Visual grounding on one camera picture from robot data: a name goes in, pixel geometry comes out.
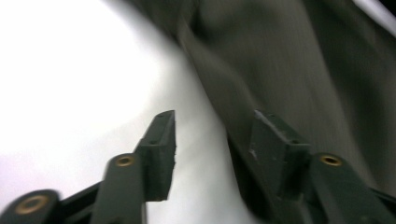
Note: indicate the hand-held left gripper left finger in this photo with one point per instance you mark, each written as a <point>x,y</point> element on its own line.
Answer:
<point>158,161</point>

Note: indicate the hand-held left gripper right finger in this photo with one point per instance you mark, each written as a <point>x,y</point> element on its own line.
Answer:
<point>277,155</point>

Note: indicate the dark pleated skirt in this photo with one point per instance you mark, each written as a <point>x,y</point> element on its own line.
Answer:
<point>295,68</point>

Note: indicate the white table mat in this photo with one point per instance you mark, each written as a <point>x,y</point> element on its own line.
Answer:
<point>77,77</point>

